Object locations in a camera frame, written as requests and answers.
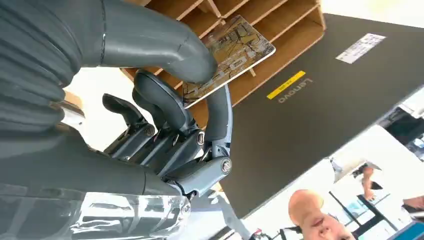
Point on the dark grey laptop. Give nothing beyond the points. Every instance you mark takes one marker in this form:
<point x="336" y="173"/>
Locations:
<point x="314" y="126"/>

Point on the black frame table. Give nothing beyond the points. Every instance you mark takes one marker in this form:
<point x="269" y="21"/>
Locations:
<point x="364" y="218"/>

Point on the person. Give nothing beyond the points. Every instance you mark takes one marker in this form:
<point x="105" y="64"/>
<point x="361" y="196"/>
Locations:
<point x="318" y="218"/>
<point x="367" y="182"/>

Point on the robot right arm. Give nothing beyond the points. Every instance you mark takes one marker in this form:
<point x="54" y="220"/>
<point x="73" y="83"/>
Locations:
<point x="30" y="66"/>

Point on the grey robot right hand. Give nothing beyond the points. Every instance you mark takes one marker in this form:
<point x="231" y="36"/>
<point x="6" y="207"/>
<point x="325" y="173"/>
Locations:
<point x="82" y="165"/>

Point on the wooden slotted card box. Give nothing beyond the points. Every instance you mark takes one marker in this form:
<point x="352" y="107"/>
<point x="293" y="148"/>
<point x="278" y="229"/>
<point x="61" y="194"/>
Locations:
<point x="281" y="36"/>

